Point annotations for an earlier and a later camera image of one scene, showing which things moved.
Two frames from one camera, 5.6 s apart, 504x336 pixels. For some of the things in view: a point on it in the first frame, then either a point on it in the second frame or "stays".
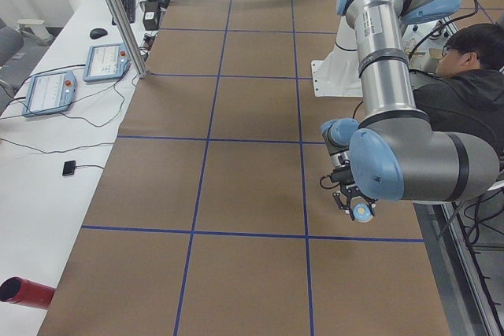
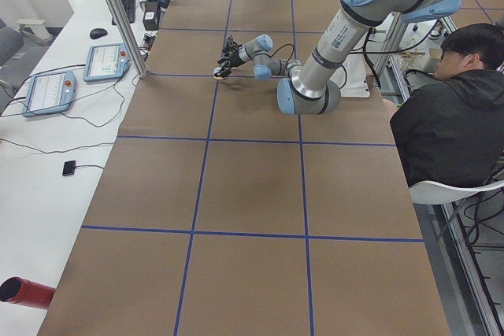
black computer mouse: [98, 33] stays
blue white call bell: [362, 213] -> [216, 73]
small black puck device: [68, 168] stays
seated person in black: [465, 94] stays
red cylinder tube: [18, 290] stays
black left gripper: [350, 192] -> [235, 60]
